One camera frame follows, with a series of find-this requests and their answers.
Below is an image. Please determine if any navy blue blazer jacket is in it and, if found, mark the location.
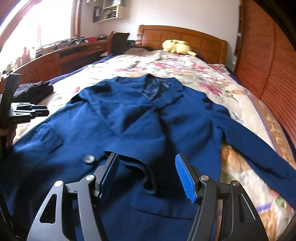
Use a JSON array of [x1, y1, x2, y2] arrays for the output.
[[1, 74, 295, 240]]

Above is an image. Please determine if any wooden desk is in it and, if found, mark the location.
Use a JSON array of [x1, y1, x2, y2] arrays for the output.
[[12, 40, 111, 84]]

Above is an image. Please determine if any yellow plush toy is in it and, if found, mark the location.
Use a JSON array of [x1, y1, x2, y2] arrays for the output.
[[162, 40, 197, 57]]

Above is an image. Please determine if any wooden louvered wardrobe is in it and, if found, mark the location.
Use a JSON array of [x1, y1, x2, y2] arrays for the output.
[[235, 1, 295, 162]]

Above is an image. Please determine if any wooden headboard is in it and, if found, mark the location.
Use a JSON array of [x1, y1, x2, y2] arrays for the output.
[[135, 25, 228, 64]]

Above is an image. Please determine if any wooden chair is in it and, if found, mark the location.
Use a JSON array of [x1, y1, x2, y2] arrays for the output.
[[107, 31, 130, 55]]

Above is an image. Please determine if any wall shelf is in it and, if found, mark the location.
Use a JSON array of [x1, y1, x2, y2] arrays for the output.
[[91, 0, 125, 23]]

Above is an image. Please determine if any dark folded garment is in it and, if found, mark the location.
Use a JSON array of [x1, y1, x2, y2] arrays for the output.
[[13, 81, 54, 104]]

